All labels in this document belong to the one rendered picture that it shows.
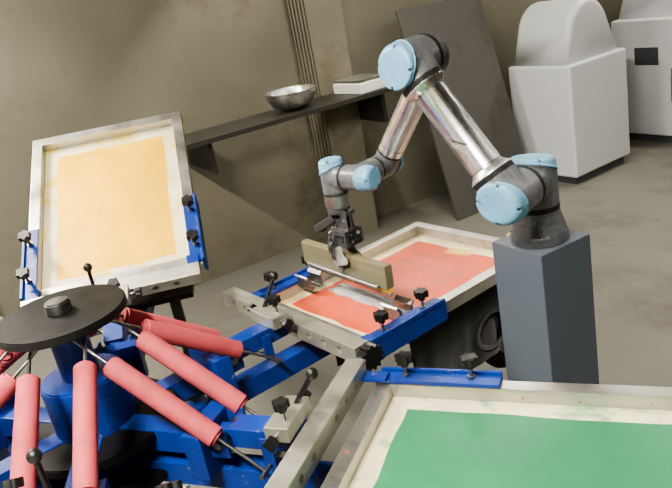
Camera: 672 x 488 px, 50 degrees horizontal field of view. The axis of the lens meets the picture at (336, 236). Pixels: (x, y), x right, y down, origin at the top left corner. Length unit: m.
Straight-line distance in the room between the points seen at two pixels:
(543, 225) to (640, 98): 5.44
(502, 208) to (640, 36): 5.51
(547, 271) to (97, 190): 1.68
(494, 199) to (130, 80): 3.67
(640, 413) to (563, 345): 0.39
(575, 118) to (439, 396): 4.52
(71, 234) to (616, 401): 1.87
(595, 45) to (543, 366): 4.54
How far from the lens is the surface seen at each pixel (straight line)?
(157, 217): 2.64
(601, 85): 6.34
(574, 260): 1.97
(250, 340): 2.06
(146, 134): 2.97
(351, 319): 2.22
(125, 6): 5.11
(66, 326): 1.73
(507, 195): 1.74
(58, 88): 4.99
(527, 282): 1.94
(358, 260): 2.16
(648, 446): 1.62
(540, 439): 1.64
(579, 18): 6.15
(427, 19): 5.86
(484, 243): 2.59
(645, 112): 7.29
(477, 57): 6.06
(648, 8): 7.22
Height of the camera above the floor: 1.94
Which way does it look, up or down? 19 degrees down
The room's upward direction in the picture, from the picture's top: 11 degrees counter-clockwise
